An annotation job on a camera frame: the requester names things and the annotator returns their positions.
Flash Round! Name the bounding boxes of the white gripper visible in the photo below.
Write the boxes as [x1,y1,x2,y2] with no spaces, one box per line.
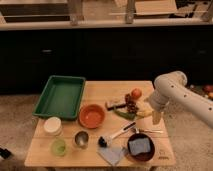
[148,90,170,125]

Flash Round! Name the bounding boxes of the yellow banana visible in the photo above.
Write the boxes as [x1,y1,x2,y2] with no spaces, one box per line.
[136,108,153,118]

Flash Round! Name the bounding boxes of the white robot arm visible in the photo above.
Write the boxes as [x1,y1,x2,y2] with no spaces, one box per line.
[148,71,213,129]

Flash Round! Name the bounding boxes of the metal cup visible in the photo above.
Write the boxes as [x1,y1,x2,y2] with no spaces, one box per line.
[75,131,89,149]

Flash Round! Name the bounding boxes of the green plastic cup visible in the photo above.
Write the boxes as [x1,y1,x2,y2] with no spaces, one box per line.
[51,139,66,156]

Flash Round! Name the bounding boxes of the metal fork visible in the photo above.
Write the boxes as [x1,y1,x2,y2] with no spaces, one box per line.
[132,128,163,134]

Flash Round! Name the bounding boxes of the purple grapes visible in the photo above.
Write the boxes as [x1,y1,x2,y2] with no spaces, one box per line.
[125,94,139,114]

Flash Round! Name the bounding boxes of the green pepper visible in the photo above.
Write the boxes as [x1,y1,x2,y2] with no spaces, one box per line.
[113,107,136,120]

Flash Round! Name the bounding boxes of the red tomato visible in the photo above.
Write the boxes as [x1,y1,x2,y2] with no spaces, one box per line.
[131,88,142,100]

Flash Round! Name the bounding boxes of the blue sponge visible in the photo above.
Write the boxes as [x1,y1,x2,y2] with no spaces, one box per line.
[129,138,151,156]

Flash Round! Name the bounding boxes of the wooden table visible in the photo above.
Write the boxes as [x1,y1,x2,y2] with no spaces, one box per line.
[25,81,175,168]

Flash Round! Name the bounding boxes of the dark red plate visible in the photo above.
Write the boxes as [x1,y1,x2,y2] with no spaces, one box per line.
[127,133,155,162]

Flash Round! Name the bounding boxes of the blue cloth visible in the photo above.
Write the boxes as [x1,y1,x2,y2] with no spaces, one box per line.
[98,147,127,166]

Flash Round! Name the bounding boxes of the black white dish brush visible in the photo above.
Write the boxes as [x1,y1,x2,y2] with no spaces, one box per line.
[98,122,136,148]

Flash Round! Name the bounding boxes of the orange bowl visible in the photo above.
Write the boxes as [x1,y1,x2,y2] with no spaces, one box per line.
[78,104,105,129]

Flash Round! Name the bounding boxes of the green plastic tray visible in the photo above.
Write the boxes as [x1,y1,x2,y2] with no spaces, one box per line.
[33,75,86,120]

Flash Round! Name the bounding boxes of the white lidded container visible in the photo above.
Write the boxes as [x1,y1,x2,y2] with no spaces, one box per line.
[44,117,62,135]

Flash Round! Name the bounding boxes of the knife with black handle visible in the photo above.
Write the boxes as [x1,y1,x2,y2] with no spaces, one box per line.
[106,104,126,111]

